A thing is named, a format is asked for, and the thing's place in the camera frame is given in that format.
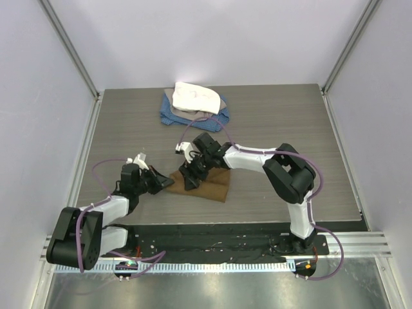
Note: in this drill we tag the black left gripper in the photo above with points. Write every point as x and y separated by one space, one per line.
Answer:
159 181

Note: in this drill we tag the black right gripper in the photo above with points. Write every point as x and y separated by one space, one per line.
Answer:
188 169

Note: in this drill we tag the brown cloth napkin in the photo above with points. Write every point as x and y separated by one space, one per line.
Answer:
215 187

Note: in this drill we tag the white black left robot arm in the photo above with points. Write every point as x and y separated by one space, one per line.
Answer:
82 235

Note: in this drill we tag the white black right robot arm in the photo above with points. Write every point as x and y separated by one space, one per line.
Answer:
291 177

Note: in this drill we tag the blue checkered cloth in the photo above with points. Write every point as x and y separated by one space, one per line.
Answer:
209 125

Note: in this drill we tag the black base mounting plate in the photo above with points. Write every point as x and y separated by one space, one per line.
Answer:
220 243

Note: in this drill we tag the white folded cloth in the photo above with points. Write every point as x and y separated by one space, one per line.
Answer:
191 97

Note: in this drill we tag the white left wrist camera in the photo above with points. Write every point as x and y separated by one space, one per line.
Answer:
139 160

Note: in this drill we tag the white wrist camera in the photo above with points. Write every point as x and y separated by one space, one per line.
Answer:
139 160
184 148

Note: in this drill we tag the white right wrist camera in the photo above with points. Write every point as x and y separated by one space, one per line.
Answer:
184 148

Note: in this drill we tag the white slotted cable duct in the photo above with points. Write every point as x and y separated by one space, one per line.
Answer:
125 267

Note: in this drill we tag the aluminium frame rail left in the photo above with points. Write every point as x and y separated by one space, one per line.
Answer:
64 38

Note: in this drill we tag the aluminium frame rail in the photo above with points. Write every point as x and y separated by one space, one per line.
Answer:
355 36
64 38

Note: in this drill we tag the aluminium frame rail right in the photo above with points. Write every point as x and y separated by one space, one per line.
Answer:
355 36

